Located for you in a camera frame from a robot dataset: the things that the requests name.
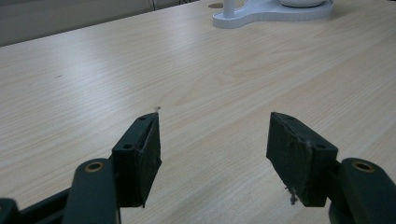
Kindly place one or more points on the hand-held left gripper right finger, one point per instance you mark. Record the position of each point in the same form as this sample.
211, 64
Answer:
299, 158

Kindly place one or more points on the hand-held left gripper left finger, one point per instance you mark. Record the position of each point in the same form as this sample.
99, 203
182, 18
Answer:
137, 161

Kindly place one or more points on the white stand base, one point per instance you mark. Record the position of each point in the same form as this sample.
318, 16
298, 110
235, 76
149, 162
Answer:
274, 12

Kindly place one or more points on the white bowl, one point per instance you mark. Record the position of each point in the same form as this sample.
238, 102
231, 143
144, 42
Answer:
302, 3

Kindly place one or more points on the white upright post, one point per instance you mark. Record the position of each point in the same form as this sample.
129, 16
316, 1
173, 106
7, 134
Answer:
229, 7

